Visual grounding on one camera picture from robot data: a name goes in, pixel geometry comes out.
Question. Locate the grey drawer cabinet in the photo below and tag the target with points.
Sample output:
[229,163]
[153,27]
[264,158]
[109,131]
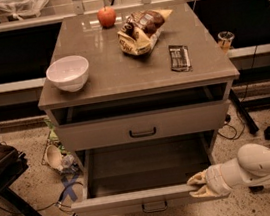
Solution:
[116,76]

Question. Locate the black table leg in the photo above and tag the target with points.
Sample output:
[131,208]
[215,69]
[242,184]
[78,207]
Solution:
[251,125]

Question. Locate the grey drawer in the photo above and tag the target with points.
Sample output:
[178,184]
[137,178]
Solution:
[147,176]
[131,120]

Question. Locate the clear plastic cup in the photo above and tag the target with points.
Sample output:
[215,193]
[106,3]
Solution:
[225,39]

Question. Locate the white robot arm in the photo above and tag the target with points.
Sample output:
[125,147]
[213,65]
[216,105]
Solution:
[237,176]

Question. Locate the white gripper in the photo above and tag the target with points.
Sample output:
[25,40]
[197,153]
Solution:
[215,179]

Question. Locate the clear plastic bag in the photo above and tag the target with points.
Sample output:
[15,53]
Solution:
[20,9]

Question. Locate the brown chip bag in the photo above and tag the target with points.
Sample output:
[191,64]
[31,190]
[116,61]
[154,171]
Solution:
[139,33]

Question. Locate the white bowl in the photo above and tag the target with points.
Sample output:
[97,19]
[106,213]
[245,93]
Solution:
[69,73]

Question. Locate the black snack bar wrapper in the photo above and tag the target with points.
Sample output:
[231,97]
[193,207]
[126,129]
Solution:
[179,58]

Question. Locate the red apple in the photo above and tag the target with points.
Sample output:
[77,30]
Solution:
[106,17]

